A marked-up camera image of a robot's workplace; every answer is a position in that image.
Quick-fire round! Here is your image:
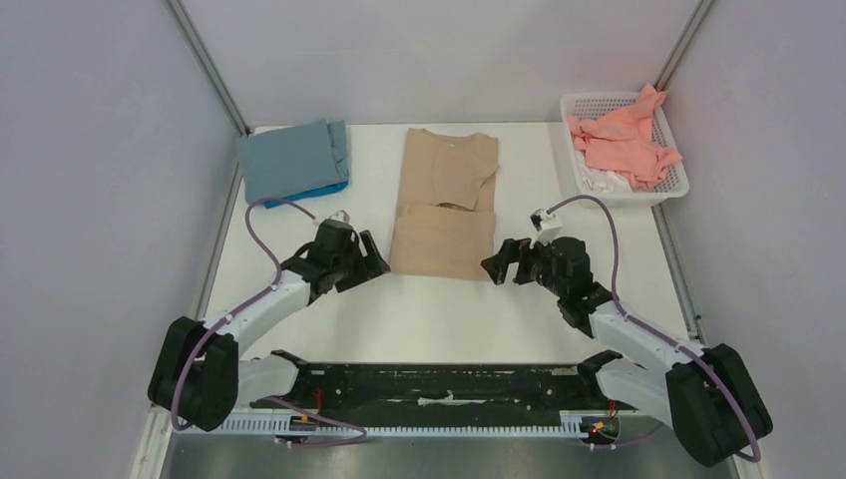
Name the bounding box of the beige t shirt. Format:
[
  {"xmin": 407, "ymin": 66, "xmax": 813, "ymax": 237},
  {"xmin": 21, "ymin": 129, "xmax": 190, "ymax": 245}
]
[{"xmin": 389, "ymin": 128, "xmax": 500, "ymax": 281}]

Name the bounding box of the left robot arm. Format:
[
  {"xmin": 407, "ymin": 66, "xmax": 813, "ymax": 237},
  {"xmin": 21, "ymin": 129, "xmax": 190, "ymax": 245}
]
[{"xmin": 148, "ymin": 219, "xmax": 390, "ymax": 431}]

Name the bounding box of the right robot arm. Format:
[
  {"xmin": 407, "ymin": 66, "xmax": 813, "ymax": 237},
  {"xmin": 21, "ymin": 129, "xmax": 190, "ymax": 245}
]
[{"xmin": 481, "ymin": 237, "xmax": 774, "ymax": 467}]

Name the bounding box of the bright blue folded t shirt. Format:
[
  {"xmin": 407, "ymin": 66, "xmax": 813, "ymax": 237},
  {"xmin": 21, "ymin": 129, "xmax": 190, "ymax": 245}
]
[{"xmin": 284, "ymin": 181, "xmax": 349, "ymax": 202}]

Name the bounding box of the white t shirt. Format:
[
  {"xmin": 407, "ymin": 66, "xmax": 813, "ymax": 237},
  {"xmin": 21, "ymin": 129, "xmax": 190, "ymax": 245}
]
[{"xmin": 576, "ymin": 151, "xmax": 634, "ymax": 195}]

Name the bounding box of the grey-blue folded t shirt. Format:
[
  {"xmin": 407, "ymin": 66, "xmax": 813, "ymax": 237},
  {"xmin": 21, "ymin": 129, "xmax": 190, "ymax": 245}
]
[{"xmin": 236, "ymin": 120, "xmax": 351, "ymax": 208}]

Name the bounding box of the pink t shirt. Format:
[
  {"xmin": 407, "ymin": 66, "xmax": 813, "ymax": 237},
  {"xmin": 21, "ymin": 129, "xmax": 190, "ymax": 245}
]
[{"xmin": 567, "ymin": 84, "xmax": 682, "ymax": 191}]

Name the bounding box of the white plastic laundry basket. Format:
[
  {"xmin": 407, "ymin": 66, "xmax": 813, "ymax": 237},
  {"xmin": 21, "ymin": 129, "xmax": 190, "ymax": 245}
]
[{"xmin": 560, "ymin": 92, "xmax": 689, "ymax": 208}]

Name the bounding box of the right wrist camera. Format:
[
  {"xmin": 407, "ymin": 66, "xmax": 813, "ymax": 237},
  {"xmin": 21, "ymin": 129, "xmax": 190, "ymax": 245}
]
[{"xmin": 530, "ymin": 209, "xmax": 563, "ymax": 247}]

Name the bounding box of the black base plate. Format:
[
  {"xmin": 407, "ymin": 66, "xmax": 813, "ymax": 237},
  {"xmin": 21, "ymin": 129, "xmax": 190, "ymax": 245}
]
[{"xmin": 282, "ymin": 363, "xmax": 609, "ymax": 428}]

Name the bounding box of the white cable duct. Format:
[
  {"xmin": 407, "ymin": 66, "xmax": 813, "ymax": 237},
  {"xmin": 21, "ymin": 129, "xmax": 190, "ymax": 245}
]
[{"xmin": 213, "ymin": 412, "xmax": 614, "ymax": 440}]

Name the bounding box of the aluminium frame rail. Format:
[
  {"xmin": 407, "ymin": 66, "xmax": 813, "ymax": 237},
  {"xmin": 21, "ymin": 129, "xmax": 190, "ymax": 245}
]
[{"xmin": 164, "ymin": 0, "xmax": 251, "ymax": 137}]

